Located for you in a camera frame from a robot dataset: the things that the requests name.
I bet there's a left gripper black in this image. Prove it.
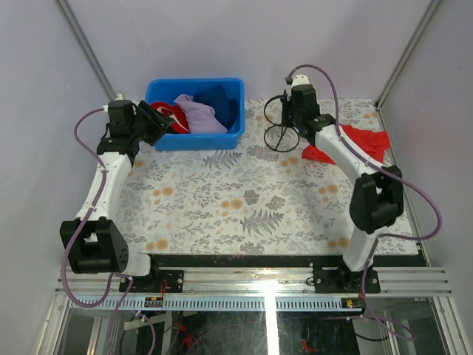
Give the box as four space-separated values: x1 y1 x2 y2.
129 101 174 145

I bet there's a blue plastic bin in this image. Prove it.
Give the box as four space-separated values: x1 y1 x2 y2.
145 78 245 151

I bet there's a black wire hat stand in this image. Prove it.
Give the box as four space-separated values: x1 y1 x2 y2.
263 95 300 153

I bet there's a lilac bucket hat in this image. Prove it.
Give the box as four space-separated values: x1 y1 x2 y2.
174 94 228 134

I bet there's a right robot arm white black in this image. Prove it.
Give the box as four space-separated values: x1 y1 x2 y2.
282 75 404 292

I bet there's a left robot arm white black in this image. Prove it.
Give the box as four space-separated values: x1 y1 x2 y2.
60 100 175 292

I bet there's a red cap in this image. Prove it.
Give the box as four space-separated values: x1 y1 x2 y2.
151 101 190 134

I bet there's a navy blue hat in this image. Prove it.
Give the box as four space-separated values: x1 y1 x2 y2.
193 84 237 129

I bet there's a red cloth hat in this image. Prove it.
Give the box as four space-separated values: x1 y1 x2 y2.
302 124 391 165

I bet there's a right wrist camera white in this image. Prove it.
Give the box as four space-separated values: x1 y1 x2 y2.
285 75 310 89

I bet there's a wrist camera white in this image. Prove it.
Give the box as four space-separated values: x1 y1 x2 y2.
285 75 310 89
102 93 125 112

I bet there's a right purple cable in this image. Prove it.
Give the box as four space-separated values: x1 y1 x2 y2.
287 64 443 341

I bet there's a purple cable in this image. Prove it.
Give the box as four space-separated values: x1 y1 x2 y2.
287 64 443 341
58 106 156 355

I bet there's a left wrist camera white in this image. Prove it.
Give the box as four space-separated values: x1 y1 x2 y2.
102 93 125 112

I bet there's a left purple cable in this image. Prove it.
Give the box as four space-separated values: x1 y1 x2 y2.
58 106 156 355

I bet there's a left aluminium frame post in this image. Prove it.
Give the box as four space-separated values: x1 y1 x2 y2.
54 0 120 101

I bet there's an aluminium frame post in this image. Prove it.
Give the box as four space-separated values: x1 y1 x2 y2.
54 0 120 101
373 0 444 110

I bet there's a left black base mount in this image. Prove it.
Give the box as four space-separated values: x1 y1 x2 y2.
129 268 184 296

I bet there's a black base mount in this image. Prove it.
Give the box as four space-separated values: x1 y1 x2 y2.
129 268 184 296
313 264 381 294

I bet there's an aluminium front rail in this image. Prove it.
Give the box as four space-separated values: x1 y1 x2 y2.
55 265 454 297

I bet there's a right aluminium frame post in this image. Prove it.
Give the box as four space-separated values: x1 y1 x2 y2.
373 0 444 110

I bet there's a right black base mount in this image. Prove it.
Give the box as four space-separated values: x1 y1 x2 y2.
313 264 381 294

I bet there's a blue white cable duct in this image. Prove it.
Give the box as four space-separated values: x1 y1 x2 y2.
68 297 365 311

